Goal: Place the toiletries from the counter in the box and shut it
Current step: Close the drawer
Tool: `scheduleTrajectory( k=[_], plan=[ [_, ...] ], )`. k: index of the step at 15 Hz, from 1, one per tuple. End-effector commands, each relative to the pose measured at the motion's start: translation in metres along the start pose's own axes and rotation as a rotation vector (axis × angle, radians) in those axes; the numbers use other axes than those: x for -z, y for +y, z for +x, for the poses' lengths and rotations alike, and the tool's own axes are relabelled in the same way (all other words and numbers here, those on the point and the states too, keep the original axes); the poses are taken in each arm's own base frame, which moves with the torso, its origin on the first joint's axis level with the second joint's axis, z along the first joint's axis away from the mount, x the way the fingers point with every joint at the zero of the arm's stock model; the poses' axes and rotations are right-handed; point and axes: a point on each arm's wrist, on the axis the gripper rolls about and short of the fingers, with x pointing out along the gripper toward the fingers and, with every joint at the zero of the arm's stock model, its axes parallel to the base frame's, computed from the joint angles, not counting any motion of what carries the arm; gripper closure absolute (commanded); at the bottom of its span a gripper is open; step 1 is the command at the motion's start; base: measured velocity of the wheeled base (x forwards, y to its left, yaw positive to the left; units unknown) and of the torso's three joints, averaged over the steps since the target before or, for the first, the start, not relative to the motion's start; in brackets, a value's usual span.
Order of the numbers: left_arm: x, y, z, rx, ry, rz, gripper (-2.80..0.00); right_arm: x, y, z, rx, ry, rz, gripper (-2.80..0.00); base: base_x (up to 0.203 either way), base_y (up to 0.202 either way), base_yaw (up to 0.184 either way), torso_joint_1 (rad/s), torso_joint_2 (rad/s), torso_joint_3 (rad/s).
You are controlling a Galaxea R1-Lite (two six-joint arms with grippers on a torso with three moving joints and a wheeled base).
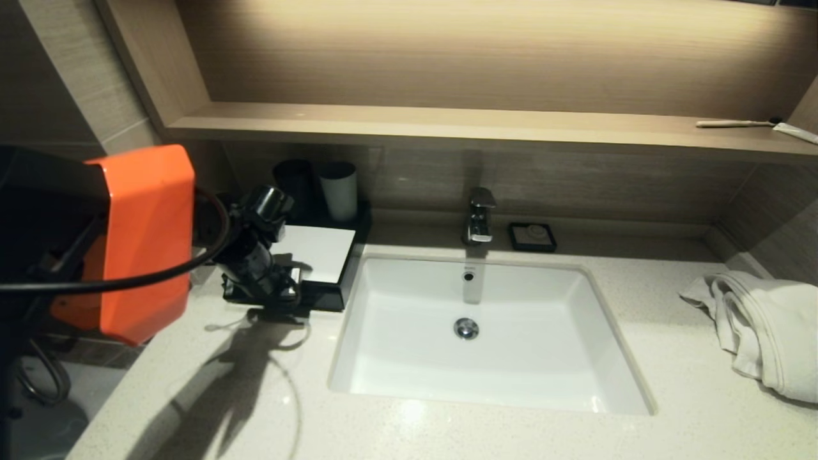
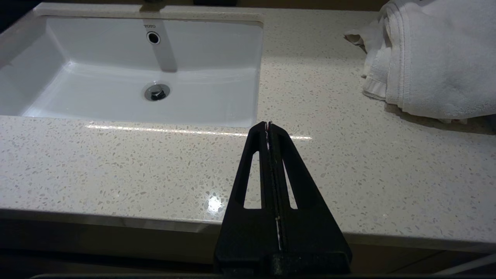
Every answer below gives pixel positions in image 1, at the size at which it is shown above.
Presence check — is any metal shower hose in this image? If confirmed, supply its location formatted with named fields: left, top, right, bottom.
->
left=13, top=339, right=72, bottom=406

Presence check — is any wooden wall shelf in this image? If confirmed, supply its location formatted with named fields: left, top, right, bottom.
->
left=163, top=102, right=818, bottom=165

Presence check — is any black soap dish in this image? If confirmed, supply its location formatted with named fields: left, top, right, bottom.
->
left=508, top=222, right=557, bottom=253

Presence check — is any beige toothbrush with black head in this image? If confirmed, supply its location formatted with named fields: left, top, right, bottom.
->
left=693, top=119, right=780, bottom=130

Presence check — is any chrome faucet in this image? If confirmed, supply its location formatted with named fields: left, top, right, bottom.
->
left=463, top=187, right=497, bottom=247

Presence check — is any black box drawer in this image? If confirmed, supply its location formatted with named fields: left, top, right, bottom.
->
left=222, top=276, right=346, bottom=314

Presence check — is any white towel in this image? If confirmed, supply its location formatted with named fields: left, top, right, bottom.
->
left=677, top=271, right=818, bottom=404

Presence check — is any white bathtub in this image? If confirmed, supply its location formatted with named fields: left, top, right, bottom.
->
left=0, top=358, right=128, bottom=460

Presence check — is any grey white cup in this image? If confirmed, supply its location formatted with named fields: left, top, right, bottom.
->
left=319, top=162, right=359, bottom=222

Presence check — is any white sink basin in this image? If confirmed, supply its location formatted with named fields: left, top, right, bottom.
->
left=327, top=254, right=657, bottom=416

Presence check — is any white toothpaste tube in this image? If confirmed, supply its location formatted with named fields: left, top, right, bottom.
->
left=770, top=123, right=818, bottom=146

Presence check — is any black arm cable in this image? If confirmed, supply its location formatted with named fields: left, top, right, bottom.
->
left=0, top=185, right=232, bottom=296

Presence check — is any black box with white lid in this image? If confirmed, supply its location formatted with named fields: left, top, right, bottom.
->
left=222, top=203, right=373, bottom=314

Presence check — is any black cup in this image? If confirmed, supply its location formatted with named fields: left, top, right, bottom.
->
left=273, top=160, right=315, bottom=218

